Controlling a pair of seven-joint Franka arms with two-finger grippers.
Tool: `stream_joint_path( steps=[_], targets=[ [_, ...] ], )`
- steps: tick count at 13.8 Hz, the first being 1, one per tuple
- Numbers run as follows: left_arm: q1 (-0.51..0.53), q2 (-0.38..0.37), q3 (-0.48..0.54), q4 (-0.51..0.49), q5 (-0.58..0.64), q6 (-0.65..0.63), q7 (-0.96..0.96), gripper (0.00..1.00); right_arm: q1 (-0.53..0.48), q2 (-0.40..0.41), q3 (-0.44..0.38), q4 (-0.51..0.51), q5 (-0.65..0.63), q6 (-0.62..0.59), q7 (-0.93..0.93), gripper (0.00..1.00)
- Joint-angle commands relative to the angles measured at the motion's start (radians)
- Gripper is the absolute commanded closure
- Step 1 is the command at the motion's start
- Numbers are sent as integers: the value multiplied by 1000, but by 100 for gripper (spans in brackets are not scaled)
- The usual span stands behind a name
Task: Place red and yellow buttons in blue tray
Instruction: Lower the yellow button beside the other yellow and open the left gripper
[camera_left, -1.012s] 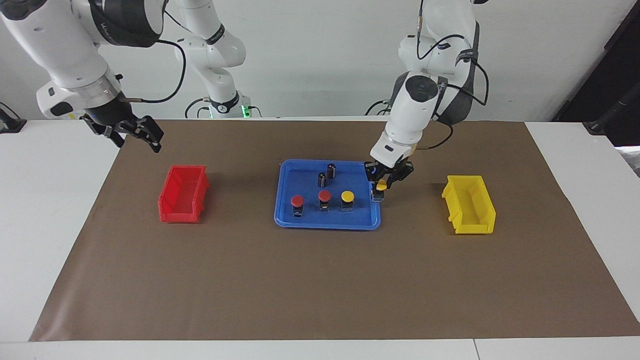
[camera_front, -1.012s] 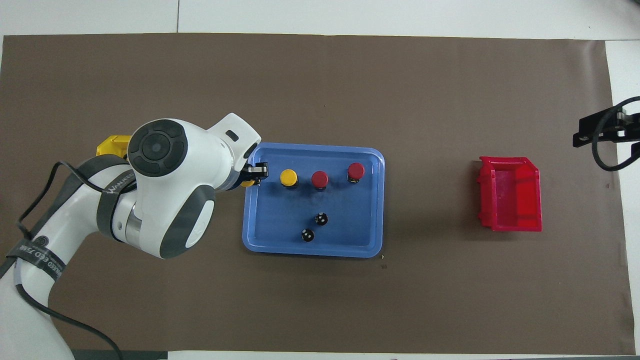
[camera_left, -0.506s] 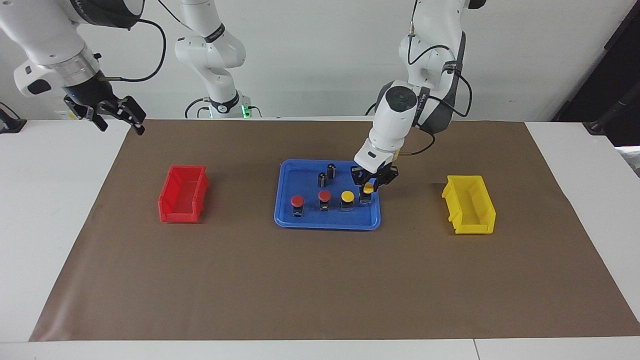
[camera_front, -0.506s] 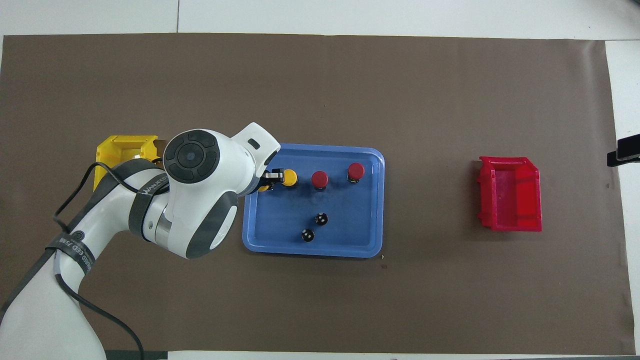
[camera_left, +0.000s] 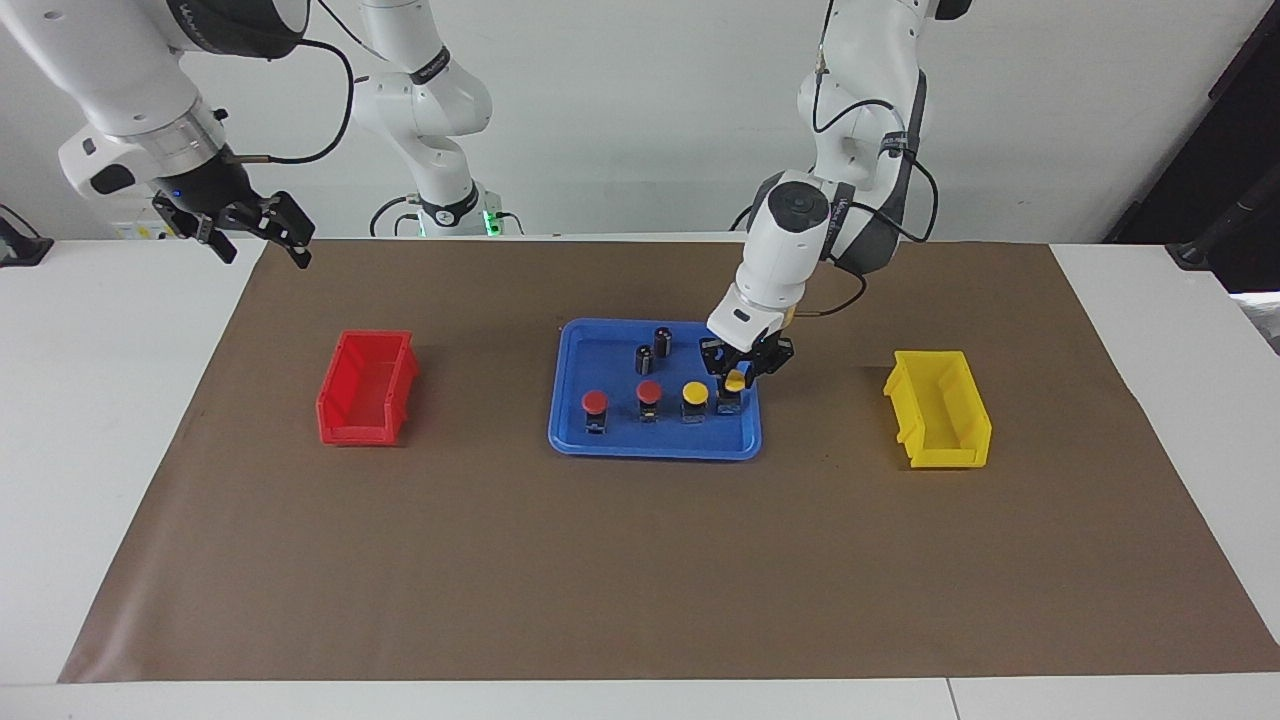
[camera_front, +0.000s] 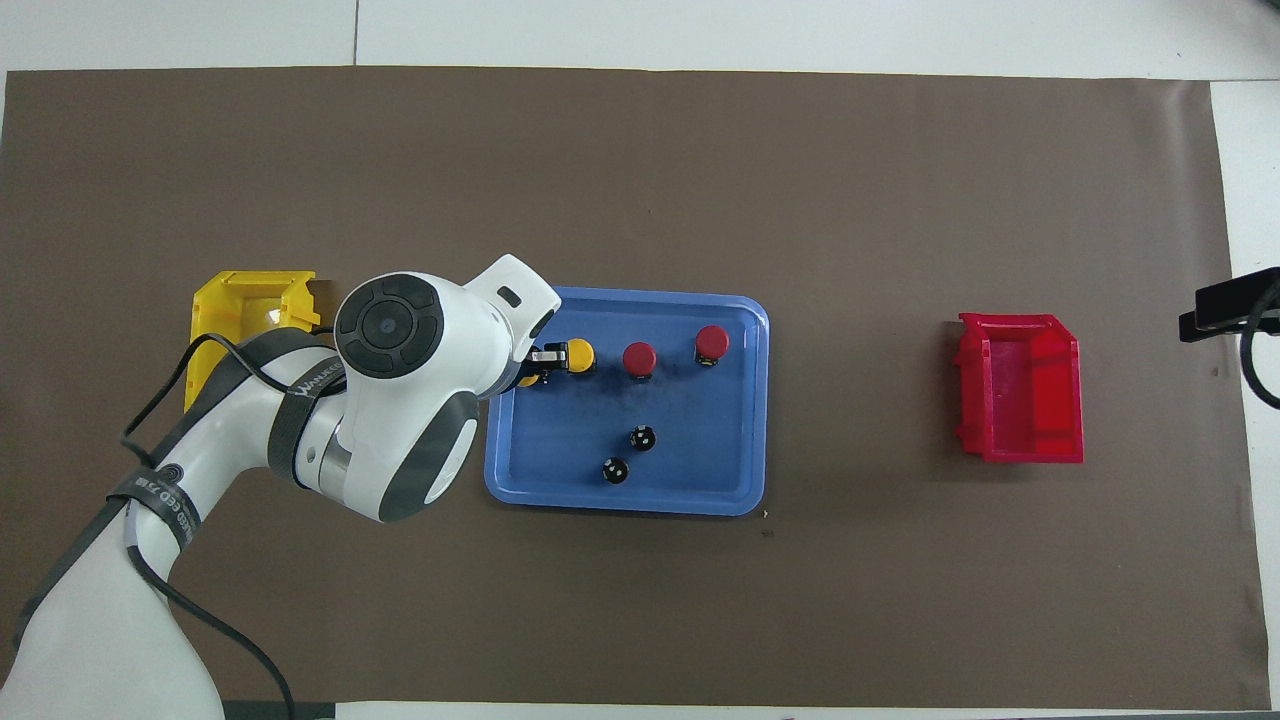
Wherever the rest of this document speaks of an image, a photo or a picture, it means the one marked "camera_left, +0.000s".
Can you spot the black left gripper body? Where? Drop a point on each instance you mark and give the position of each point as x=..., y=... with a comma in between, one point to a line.
x=750, y=358

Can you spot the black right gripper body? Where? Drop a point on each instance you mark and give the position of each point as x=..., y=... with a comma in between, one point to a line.
x=210, y=195

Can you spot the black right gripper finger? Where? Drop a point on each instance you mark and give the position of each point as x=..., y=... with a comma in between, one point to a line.
x=218, y=243
x=290, y=225

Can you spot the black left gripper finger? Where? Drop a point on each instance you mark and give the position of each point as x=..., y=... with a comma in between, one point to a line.
x=722, y=380
x=754, y=376

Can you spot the yellow push button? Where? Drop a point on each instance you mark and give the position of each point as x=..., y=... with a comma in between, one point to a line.
x=694, y=392
x=737, y=381

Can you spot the red push button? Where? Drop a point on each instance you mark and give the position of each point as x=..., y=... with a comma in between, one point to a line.
x=648, y=391
x=594, y=401

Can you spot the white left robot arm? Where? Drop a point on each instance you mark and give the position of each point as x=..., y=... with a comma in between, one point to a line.
x=790, y=240

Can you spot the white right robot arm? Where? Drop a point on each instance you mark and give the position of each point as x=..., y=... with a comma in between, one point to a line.
x=120, y=60

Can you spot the blue plastic tray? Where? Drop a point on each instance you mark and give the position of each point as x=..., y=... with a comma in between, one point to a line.
x=600, y=345

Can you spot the black cylindrical capacitor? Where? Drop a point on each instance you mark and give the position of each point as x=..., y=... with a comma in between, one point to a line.
x=662, y=340
x=644, y=358

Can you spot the black table clamp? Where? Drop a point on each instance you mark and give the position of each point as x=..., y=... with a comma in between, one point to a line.
x=20, y=245

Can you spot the yellow plastic bin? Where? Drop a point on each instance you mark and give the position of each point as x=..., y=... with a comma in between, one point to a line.
x=950, y=445

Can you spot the red plastic bin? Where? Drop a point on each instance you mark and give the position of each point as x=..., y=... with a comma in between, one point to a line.
x=350, y=425

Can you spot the brown paper table mat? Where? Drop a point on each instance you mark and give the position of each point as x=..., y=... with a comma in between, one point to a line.
x=600, y=560

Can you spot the black stand pole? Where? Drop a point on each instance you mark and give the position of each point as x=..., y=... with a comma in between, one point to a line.
x=1210, y=240

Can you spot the dark side panel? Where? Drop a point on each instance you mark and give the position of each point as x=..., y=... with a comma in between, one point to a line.
x=1200, y=120

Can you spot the white wall socket strip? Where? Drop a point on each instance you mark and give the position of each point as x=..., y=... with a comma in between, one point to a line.
x=135, y=228

